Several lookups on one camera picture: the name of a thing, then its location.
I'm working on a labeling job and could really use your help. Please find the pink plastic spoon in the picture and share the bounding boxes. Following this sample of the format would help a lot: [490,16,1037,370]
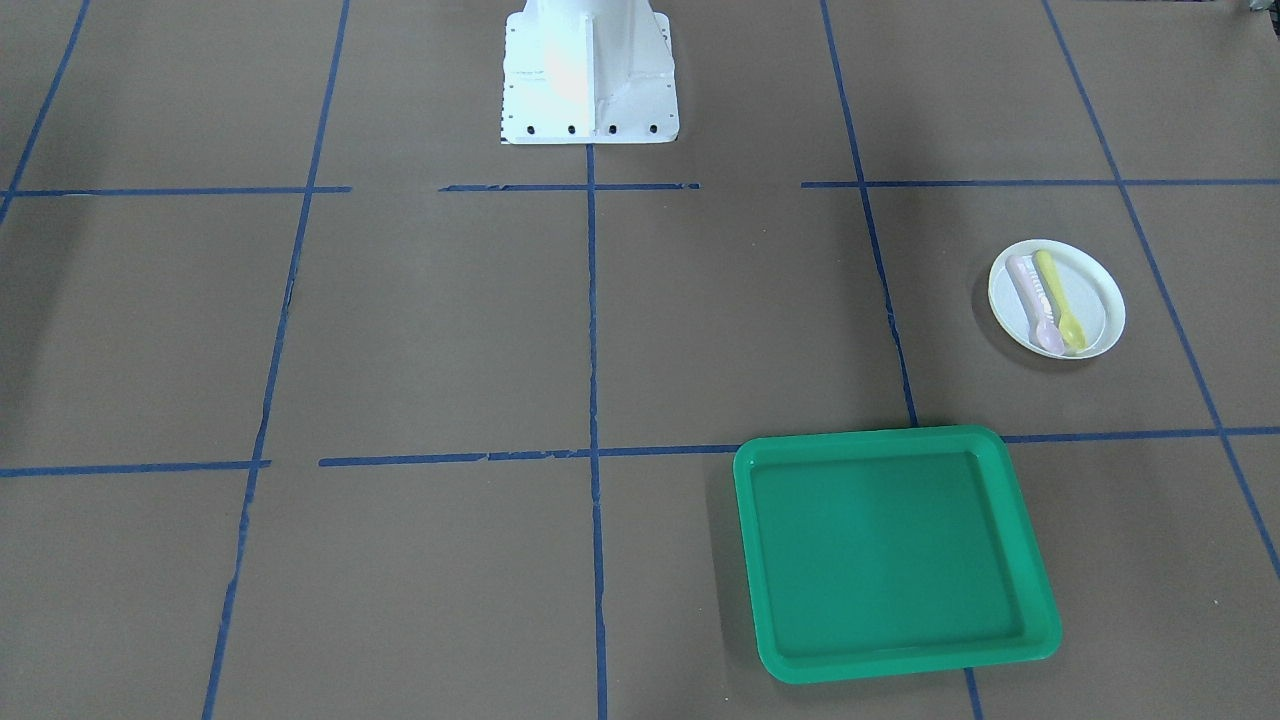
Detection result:
[1005,256,1066,356]

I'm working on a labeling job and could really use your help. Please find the yellow plastic spoon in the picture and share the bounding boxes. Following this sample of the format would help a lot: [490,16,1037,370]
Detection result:
[1032,249,1085,354]

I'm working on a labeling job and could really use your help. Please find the white round plate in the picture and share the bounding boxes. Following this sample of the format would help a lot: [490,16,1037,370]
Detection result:
[986,238,1126,361]

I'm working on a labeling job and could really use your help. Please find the green plastic tray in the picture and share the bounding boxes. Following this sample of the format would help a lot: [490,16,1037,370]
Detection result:
[733,425,1062,685]

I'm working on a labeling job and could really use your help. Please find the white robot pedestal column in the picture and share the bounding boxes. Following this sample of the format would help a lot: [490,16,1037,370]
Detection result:
[500,1,681,145]

